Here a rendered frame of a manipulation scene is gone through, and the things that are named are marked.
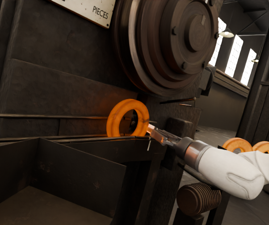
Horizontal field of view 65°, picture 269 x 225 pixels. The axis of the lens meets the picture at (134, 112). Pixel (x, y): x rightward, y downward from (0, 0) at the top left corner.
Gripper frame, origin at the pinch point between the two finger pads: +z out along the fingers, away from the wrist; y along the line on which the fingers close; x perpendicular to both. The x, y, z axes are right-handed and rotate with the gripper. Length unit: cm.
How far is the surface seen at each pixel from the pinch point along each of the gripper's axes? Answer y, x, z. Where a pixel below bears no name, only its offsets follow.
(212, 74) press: 741, 132, 419
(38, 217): -46, -12, -22
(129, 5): -24.1, 36.8, 2.1
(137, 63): -16.3, 21.8, -0.1
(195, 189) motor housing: 23.3, -20.3, -15.9
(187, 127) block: 21.8, 3.5, -2.4
